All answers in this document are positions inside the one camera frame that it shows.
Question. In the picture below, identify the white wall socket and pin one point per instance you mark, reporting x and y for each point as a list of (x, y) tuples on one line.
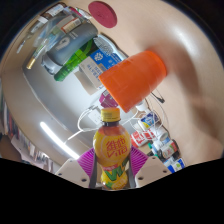
[(95, 115)]

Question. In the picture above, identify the white bottle with blue label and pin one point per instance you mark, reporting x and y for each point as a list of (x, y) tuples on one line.
[(149, 120)]

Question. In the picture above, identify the white LED light bar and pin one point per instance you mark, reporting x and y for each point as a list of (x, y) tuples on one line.
[(58, 140)]

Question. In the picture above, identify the orange plastic cup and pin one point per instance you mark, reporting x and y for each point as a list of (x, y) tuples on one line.
[(133, 78)]

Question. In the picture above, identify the white and blue carton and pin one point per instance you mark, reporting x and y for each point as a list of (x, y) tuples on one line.
[(96, 65)]

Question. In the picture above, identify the green glass bottle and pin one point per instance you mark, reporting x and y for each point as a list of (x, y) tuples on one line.
[(71, 63)]

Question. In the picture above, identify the flat round red coaster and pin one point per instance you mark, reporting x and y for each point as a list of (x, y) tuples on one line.
[(102, 14)]

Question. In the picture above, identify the red and white canister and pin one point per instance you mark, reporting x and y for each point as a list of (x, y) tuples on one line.
[(141, 138)]

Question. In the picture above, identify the grey shaker bottle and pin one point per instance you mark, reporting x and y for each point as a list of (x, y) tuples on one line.
[(71, 41)]

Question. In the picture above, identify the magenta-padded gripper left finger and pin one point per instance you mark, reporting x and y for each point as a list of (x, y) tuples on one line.
[(85, 163)]

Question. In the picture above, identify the gold-capped clear bottle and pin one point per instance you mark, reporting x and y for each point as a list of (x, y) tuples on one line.
[(30, 63)]

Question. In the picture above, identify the blue-lidded white jar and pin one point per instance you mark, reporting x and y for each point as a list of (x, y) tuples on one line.
[(176, 165)]

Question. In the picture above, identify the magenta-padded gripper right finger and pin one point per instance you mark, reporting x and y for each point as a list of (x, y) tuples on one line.
[(139, 161)]

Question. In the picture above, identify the yellow drink bottle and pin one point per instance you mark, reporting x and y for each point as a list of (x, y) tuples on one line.
[(111, 146)]

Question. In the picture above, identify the brown jar with white lid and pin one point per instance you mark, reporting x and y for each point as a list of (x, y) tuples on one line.
[(55, 10)]

